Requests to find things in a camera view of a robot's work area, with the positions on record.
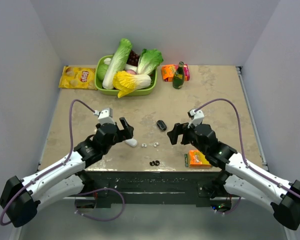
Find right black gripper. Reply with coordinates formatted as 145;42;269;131
167;119;208;155

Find white earbud charging case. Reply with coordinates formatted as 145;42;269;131
124;138;138;148

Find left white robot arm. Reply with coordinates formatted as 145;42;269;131
0;117;134;228

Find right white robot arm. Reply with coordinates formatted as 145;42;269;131
167;123;300;231

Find black earbud charging case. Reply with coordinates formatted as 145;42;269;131
156;120;167;132

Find orange sponge pack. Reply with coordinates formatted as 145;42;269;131
184;150;212;169

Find yellow napa cabbage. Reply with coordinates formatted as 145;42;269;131
113;71;151;98

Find green plastic basket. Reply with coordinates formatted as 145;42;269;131
94;55;158;97

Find green glass bottle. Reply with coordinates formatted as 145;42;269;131
172;61;185;89

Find green round cabbage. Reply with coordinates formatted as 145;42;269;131
96;63;109;81

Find orange snack box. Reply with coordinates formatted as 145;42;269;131
161;64;178;82

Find pink snack box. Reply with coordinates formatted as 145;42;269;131
183;64;190;81

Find tall green napa cabbage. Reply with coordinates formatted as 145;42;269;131
102;38;133;90

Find dark red grapes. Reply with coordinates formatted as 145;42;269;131
126;50;140;67

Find yellow Lays chips bag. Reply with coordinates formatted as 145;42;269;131
58;66;97;90

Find green lettuce leaf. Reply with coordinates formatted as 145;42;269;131
136;48;164;75

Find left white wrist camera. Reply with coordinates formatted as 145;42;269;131
93;107;116;125

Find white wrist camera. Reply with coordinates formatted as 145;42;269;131
93;107;116;125
187;109;205;129

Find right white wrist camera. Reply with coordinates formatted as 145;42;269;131
187;109;205;129

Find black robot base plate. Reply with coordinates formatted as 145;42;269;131
34;169;241;210

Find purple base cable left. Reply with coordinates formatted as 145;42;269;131
74;187;126;222

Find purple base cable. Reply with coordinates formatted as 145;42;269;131
213;196;242;216
74;187;126;222

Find aluminium rail right edge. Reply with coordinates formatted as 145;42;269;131
235;66;269;171

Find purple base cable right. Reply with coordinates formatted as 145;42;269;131
213;196;242;216

